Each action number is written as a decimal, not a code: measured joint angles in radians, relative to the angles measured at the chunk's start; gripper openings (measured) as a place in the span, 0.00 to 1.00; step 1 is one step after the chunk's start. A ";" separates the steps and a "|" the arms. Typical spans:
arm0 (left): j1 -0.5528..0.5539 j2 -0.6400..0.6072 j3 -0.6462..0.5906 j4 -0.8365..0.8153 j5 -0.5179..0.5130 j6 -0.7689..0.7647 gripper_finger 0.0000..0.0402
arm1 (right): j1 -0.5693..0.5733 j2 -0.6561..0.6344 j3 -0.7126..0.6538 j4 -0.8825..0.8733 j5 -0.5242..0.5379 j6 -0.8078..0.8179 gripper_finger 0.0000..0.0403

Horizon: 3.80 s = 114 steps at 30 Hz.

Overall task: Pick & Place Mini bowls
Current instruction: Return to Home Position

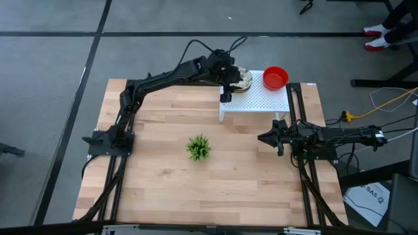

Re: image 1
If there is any dark chair base leg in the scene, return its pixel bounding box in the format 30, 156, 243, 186
0, 142, 26, 157

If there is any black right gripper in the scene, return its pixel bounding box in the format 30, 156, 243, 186
257, 119, 292, 157

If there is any silver metal bracket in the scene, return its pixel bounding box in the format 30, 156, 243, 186
101, 224, 141, 235
283, 227, 323, 235

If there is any green artificial potted plant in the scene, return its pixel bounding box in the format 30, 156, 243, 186
185, 133, 212, 163

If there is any black desk foot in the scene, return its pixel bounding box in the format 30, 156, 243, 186
350, 42, 418, 89

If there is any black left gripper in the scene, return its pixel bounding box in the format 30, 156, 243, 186
205, 48, 243, 103

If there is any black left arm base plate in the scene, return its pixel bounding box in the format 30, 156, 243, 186
81, 129, 135, 157

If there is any yellow cable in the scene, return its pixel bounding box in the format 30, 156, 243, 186
354, 86, 418, 120

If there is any black floor beam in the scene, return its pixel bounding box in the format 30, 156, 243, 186
338, 159, 411, 191

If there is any yellow power plug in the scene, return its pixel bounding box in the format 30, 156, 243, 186
341, 110, 357, 123

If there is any person's leg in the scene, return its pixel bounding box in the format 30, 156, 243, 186
383, 19, 418, 45
381, 0, 418, 30

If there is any thick white cable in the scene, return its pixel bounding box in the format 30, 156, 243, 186
354, 127, 418, 153

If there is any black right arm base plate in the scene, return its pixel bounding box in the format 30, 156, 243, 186
291, 135, 338, 161

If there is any white perforated metal shelf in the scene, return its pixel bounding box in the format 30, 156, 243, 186
219, 69, 291, 123

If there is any dark grey chair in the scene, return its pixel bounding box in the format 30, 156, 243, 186
387, 172, 418, 235

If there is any red and white shoe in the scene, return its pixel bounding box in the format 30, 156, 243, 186
363, 23, 391, 37
364, 36, 391, 52

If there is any black crossbar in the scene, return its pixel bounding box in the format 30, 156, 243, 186
0, 220, 418, 235

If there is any black desk leg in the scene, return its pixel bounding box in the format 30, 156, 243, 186
299, 0, 394, 16

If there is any white printed paper sheet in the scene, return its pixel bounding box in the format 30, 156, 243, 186
342, 181, 391, 228

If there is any grey vertical post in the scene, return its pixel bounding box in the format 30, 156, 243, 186
410, 104, 418, 180

